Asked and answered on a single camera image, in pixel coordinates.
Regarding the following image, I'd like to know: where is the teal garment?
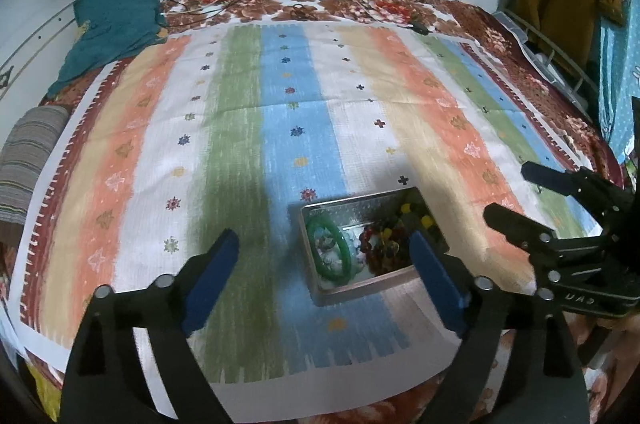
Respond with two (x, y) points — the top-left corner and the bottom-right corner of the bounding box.
(47, 0), (168, 97)

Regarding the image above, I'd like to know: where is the multicolour glass bead bracelet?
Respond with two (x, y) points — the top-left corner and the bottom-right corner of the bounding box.
(372, 228), (416, 265)

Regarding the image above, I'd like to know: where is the teal dotted cloth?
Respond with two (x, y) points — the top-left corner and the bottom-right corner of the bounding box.
(595, 0), (640, 162)

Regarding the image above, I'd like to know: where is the colourful striped cloth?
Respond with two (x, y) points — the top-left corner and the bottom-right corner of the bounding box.
(7, 21), (606, 420)

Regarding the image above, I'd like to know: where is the light blue bead bracelet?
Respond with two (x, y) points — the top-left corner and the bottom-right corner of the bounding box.
(319, 229), (369, 271)

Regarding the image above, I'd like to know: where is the yellow and dark bead bracelet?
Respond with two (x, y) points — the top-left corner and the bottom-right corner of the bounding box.
(387, 201), (441, 249)

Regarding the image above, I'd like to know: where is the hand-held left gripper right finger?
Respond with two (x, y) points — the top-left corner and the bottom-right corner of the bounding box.
(407, 231), (591, 424)

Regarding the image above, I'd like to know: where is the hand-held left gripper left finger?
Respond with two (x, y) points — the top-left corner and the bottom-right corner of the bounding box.
(59, 228), (240, 424)

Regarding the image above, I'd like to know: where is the striped bolster pillow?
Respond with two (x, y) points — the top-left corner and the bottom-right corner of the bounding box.
(0, 104), (71, 225)

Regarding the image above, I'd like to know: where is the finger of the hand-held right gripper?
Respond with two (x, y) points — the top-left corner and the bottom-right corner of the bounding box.
(521, 161), (627, 215)
(482, 202), (558, 255)

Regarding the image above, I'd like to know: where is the rectangular metal tin box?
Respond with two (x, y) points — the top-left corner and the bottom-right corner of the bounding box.
(299, 186), (451, 307)

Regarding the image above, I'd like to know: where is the green jade bangle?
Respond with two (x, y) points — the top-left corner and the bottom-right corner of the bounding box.
(306, 219), (362, 279)

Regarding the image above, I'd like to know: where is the multicoloured bead jewellery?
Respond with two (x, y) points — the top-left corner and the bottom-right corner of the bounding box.
(360, 224), (408, 277)

